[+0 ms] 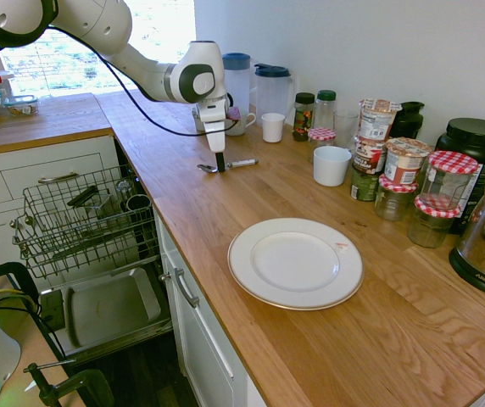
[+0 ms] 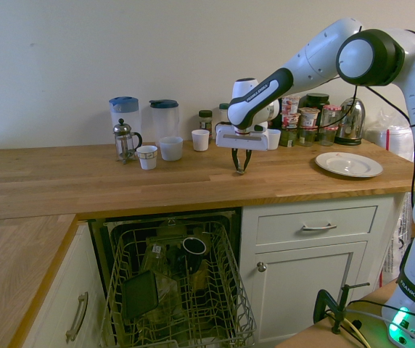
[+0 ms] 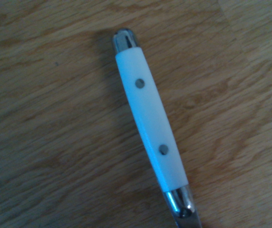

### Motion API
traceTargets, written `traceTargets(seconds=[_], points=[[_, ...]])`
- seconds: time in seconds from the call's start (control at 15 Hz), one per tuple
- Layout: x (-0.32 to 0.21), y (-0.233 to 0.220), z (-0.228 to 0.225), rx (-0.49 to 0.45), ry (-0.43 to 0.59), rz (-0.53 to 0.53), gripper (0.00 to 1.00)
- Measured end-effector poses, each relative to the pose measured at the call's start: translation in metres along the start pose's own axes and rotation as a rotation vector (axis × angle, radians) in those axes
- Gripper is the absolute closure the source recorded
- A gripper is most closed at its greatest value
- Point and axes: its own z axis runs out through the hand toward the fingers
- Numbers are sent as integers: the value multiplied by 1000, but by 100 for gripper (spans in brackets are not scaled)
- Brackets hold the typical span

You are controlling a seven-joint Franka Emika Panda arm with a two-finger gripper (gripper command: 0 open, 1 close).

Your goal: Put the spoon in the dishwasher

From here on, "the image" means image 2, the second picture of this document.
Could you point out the stainless steel kettle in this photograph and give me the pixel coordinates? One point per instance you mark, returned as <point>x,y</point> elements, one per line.
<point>355,125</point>

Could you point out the wide white cup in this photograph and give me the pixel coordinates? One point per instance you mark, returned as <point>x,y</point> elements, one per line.
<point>171,149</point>

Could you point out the built-in dishwasher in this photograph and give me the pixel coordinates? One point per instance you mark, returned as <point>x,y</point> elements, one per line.
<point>98,246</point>

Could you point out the glass french press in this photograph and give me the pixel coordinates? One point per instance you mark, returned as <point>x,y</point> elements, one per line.
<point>124,142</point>

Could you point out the black mug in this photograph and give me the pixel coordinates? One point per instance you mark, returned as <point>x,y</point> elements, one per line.
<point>194,250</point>

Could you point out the small glass jar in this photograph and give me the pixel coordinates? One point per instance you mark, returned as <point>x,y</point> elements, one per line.
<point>307,137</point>

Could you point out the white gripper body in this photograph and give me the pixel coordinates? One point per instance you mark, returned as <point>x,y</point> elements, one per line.
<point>242,141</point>

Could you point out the plain white cup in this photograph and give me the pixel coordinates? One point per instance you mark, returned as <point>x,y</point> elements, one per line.
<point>275,139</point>
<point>200,141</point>

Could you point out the green filled glass jar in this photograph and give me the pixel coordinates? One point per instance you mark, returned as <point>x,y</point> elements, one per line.
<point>289,138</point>

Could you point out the small patterned white cup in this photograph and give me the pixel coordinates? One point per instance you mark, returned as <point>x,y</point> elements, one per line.
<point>147,159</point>

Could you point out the clear plastic bag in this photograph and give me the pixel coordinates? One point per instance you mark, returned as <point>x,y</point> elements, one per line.
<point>389,139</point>

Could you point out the spice jar dark lid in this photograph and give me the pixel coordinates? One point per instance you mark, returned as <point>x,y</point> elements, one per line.
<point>205,123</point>

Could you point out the glass jar red checkered lid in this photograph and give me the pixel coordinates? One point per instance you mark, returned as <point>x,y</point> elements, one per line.
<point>328,137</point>
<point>331,116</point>

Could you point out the dark jar black lid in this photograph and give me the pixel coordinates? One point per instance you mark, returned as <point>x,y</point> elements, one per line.
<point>317,99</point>

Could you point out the red yoghurt cup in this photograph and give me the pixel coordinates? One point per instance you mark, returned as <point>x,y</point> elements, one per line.
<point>291,120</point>
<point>309,117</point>
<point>291,104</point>

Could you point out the clear bottle green lid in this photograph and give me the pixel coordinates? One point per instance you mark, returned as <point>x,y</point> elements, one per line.
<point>223,109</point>

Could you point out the printed plastic bag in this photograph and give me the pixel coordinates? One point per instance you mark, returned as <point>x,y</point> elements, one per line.
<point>396,246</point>

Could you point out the white kitchen cabinet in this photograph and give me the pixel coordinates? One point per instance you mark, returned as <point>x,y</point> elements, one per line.
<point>302,290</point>

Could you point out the white dinner plate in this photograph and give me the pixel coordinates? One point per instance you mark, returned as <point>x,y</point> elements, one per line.
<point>349,165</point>

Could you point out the clear pitcher light blue lid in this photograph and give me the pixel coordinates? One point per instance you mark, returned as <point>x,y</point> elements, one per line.
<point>126,116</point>

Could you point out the white corner cabinet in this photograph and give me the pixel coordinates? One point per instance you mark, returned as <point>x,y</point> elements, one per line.
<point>84,261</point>

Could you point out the clear pitcher dark blue lid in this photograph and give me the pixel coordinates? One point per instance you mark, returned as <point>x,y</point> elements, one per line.
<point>164,123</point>

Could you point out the clear glass jug with label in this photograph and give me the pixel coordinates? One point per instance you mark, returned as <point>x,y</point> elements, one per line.
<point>156,253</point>

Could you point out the black screw clamp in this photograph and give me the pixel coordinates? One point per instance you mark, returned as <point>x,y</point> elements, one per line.
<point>323,297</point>

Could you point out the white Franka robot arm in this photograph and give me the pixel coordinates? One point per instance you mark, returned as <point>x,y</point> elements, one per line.
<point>302,61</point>

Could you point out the black square container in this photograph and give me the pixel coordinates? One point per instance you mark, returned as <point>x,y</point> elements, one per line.
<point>139,295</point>

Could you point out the round metal door knob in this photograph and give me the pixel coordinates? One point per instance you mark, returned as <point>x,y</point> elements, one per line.
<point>262,267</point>

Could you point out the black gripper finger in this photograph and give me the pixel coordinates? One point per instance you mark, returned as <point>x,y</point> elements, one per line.
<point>235,157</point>
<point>247,157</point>

